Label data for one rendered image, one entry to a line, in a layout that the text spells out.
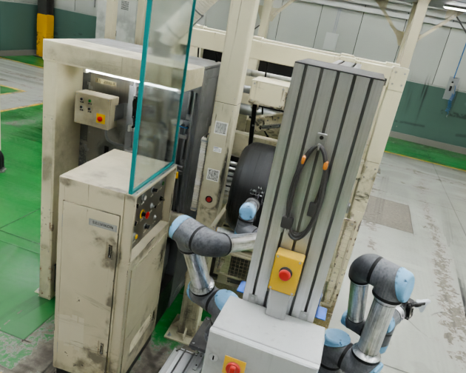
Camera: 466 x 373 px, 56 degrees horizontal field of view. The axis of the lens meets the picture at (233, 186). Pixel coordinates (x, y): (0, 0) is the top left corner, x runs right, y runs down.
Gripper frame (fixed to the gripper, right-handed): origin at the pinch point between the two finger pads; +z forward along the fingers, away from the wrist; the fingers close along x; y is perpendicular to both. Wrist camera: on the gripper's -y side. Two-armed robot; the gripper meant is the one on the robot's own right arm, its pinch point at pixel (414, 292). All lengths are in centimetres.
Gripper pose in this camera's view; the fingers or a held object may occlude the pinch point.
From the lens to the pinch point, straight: 229.0
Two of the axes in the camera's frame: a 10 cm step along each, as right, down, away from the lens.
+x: 7.3, 2.4, -6.4
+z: 6.8, -1.5, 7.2
